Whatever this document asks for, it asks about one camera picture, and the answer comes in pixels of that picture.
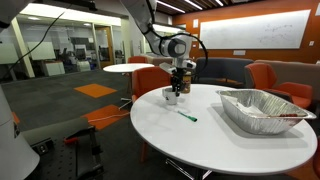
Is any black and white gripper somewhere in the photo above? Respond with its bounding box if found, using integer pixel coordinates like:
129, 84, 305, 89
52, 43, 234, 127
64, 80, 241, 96
159, 59, 196, 96

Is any white cup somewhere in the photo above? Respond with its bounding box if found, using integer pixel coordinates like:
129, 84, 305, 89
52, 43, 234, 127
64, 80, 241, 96
162, 87, 178, 105

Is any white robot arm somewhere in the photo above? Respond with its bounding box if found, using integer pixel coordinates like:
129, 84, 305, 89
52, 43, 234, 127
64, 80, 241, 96
120, 0, 196, 96

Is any brown jar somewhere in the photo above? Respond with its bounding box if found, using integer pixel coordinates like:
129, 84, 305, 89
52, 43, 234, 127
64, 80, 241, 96
183, 74, 191, 93

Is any orange armchair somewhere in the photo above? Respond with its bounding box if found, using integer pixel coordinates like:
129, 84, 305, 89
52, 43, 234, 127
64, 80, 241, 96
245, 63, 313, 109
132, 66, 171, 102

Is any green marker pen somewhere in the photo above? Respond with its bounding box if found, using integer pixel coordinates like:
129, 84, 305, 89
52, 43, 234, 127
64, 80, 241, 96
178, 111, 197, 122

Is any far orange chair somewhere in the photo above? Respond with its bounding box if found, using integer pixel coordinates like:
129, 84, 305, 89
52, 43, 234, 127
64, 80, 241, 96
128, 56, 148, 63

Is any dark grey sofa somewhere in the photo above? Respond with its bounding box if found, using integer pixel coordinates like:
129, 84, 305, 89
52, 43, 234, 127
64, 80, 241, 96
193, 57, 253, 88

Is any small white round table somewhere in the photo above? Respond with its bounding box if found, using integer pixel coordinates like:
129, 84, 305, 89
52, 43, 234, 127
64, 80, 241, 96
103, 63, 153, 73

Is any aluminium foil tray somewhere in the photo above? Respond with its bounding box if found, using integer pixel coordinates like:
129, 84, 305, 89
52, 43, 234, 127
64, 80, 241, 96
217, 89, 316, 135

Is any orange armchair right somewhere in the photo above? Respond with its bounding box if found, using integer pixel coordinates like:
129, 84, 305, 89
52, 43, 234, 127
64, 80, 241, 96
245, 63, 313, 109

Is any beige sofa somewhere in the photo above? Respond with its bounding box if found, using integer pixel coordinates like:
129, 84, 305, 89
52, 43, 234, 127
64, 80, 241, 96
256, 60, 320, 101

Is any left orange clamp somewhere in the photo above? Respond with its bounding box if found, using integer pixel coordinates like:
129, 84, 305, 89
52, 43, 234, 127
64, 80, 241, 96
63, 137, 79, 145

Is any white whiteboard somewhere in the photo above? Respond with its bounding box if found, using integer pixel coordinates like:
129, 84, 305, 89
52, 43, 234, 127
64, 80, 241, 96
200, 9, 311, 49

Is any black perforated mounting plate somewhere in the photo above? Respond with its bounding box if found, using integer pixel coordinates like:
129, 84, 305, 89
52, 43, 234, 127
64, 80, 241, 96
23, 126, 105, 180

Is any white cable on floor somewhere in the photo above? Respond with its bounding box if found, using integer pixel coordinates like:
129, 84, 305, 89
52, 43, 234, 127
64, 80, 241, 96
87, 111, 131, 124

